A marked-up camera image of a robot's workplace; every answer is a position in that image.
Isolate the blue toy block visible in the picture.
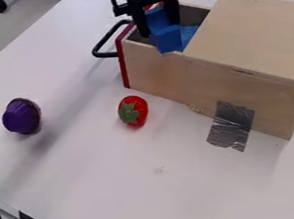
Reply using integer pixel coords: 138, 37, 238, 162
143, 0, 205, 57

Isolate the drawer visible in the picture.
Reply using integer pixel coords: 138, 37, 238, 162
86, 0, 224, 121

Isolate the red toy strawberry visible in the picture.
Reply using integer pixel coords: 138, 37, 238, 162
114, 92, 152, 131

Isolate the cabinet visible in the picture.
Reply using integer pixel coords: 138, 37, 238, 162
171, 0, 294, 154

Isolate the grey tape strip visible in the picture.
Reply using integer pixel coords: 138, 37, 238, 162
200, 95, 262, 158

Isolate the purple toy cupcake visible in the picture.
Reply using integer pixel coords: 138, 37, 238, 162
0, 94, 47, 138

